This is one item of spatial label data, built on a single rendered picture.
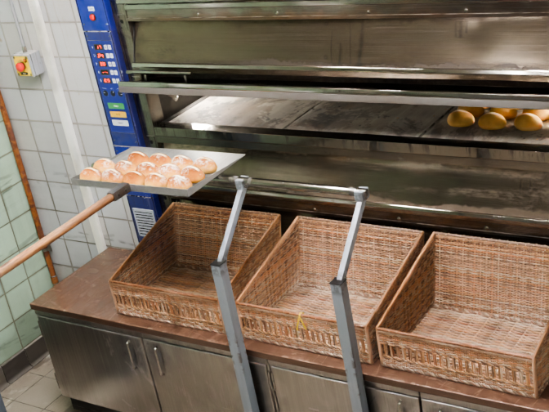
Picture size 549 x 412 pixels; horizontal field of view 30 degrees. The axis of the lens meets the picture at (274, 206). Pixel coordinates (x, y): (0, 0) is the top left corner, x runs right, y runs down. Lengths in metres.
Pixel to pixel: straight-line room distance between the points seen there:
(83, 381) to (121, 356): 0.33
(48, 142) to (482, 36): 2.20
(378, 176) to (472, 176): 0.37
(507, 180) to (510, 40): 0.50
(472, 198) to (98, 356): 1.70
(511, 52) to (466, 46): 0.15
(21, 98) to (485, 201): 2.22
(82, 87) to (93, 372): 1.20
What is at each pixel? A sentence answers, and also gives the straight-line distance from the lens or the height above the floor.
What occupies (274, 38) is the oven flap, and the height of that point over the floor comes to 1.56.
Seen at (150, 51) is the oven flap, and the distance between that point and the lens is 4.13.
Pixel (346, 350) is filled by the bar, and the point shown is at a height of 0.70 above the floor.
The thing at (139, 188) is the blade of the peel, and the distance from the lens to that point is 3.66.
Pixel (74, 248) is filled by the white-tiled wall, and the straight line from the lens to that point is 4.99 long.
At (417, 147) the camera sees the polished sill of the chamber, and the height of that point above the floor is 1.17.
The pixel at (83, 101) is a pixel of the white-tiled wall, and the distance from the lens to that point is 4.50.
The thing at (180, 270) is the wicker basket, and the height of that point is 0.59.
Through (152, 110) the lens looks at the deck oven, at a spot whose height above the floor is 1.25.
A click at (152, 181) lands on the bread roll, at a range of 3.63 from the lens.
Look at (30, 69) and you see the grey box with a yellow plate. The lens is 4.55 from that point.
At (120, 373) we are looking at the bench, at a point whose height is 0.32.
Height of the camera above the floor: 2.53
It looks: 24 degrees down
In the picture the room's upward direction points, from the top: 11 degrees counter-clockwise
